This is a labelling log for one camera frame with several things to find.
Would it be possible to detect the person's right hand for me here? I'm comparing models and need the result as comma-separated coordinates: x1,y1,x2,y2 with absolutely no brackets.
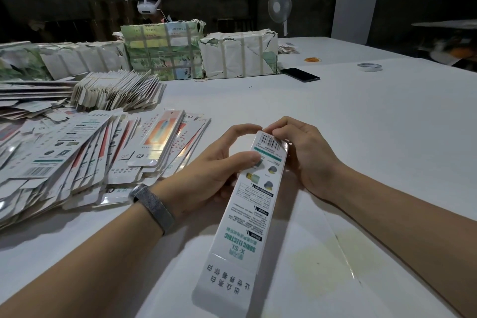
264,116,351,203

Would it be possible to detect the white strapped wrapped bundle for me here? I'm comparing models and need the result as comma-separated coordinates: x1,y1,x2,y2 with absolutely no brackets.
198,28,280,80

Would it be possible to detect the fanned stack of white cartons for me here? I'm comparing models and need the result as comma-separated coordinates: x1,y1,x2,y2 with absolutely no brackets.
71,70,167,112

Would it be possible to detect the grey band wristwatch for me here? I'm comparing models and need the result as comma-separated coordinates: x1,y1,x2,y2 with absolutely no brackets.
128,183,178,236

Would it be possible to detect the row of white wrapped bundles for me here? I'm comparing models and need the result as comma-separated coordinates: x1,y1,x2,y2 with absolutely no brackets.
0,40,131,81

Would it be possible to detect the black smartphone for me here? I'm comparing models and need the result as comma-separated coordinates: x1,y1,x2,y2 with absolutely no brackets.
279,67,321,83

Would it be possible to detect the white standing fan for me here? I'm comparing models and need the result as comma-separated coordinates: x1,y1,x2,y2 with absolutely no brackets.
267,0,293,37

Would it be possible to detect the pile of cartons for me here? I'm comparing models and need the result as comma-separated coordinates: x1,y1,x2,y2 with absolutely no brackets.
0,76,212,232

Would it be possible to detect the toothbrush carton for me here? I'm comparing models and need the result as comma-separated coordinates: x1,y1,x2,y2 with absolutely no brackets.
192,131,289,318

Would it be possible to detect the cluttered side table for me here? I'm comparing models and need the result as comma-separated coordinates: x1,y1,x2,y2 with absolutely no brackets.
411,19,477,71

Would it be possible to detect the green printed wrapped bundle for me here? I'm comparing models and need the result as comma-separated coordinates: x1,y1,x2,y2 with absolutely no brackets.
121,19,207,81

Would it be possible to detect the person's left hand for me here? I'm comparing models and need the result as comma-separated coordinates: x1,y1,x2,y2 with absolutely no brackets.
151,123,263,222

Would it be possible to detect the person's right forearm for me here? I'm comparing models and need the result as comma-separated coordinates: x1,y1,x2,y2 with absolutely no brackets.
328,172,477,318

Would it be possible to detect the dark wooden chair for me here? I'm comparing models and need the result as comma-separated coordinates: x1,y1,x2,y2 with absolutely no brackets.
212,17,254,34

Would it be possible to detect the person's left forearm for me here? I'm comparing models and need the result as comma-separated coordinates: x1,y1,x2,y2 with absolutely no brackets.
0,206,165,318

